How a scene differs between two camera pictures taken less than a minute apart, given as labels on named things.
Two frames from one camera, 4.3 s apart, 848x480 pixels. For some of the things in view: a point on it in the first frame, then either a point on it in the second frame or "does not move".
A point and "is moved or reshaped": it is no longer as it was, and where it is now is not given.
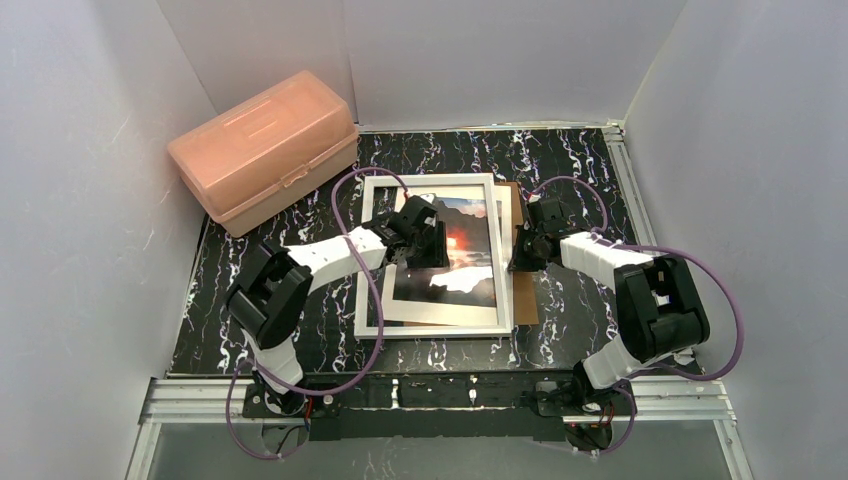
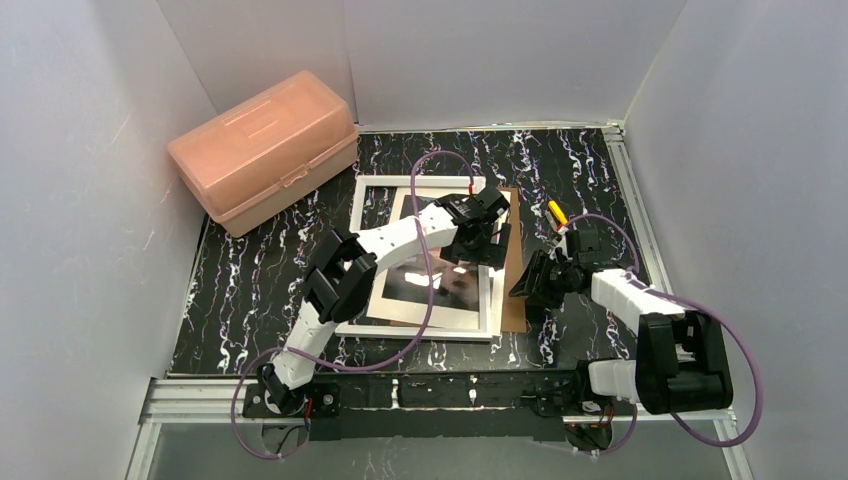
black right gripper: [525, 250] to [542, 279]
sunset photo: [469, 278] is moved or reshaped
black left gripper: [428, 245] to [478, 241]
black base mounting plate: [442, 406] does not move
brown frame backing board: [525, 310] is moved or reshaped
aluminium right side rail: [630, 197] does not move
